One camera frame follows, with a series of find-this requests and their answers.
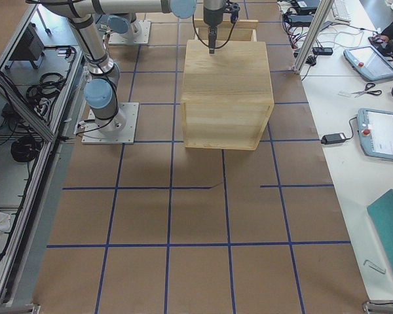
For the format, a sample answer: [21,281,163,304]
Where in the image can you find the black power adapter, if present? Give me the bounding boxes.
[320,133,347,145]

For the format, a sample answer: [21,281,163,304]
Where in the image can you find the teach pendant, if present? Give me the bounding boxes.
[356,108,393,160]
[343,46,393,82]

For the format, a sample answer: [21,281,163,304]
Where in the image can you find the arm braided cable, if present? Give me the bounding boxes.
[192,9,238,50]

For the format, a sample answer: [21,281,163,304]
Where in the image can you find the metal hex key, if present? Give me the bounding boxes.
[363,259,386,275]

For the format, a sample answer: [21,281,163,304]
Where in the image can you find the black scissors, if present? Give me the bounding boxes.
[351,82,382,97]

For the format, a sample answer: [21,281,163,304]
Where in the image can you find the wooden drawer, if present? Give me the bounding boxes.
[195,18,258,43]

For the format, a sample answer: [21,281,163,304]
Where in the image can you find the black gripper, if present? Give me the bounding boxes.
[203,5,225,54]

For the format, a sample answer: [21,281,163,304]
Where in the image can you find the aluminium frame post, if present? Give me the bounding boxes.
[293,0,333,75]

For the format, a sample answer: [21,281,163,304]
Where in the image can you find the upper teach pendant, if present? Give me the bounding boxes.
[343,46,393,82]

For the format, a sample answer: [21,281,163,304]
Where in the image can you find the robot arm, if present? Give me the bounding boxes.
[67,15,138,143]
[39,0,226,54]

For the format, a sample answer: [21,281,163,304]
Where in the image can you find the green folder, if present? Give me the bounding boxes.
[367,189,393,272]

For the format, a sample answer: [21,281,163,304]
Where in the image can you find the black control box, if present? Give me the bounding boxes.
[5,24,45,69]

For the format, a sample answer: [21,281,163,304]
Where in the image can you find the wooden drawer cabinet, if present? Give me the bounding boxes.
[181,40,274,150]

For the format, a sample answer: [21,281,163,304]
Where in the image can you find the aluminium side frame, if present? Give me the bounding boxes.
[0,1,83,305]

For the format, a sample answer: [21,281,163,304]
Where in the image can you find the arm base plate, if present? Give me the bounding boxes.
[81,102,140,145]
[108,19,151,46]

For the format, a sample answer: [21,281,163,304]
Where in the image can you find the lower teach pendant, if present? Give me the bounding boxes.
[356,108,393,160]

